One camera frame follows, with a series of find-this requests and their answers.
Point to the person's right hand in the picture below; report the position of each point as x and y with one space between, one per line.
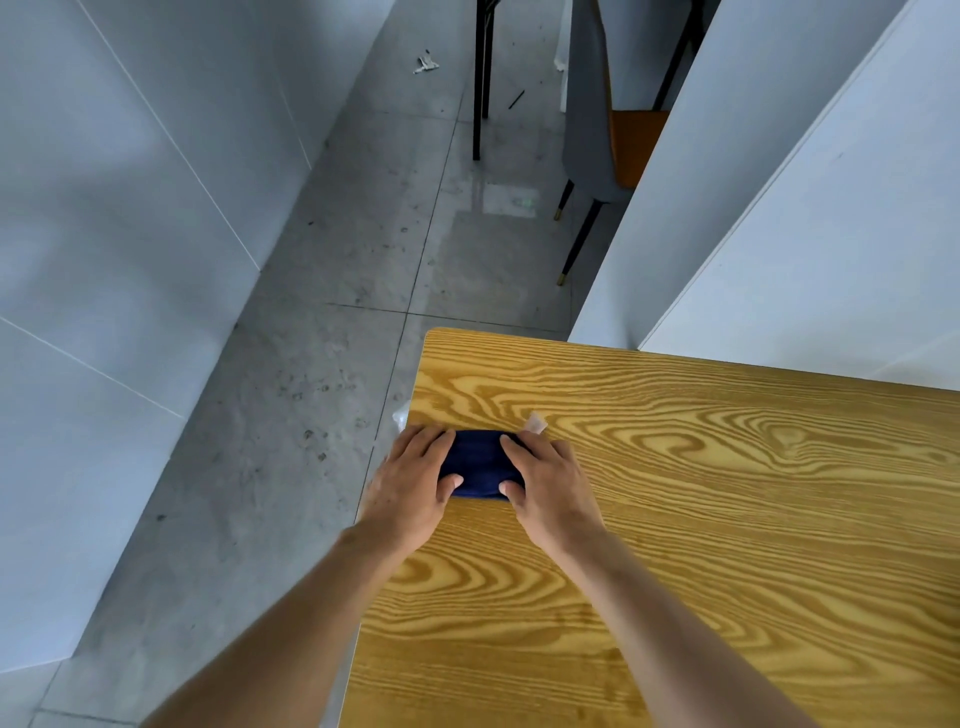
555 495

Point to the person's left hand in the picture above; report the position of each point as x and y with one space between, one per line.
405 499

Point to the person's left middle finger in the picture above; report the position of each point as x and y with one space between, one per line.
426 444

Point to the person's right thumb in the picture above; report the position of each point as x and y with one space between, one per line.
511 491

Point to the person's left thumb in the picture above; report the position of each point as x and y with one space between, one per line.
451 487

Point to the dark blue cloth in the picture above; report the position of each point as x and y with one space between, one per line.
480 465

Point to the person's right forearm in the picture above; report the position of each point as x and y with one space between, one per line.
660 630

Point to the person's left forearm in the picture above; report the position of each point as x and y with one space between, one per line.
300 637

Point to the clear plastic wrapper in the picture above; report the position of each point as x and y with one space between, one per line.
535 423

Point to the small black stick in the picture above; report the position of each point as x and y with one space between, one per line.
516 99

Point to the grey chair with orange seat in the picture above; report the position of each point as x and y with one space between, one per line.
600 127

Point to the black metal table legs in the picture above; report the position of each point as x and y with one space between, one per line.
482 75

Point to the white paper scrap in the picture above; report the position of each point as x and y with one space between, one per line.
424 64

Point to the white partition panel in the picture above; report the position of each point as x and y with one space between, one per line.
712 165
840 240

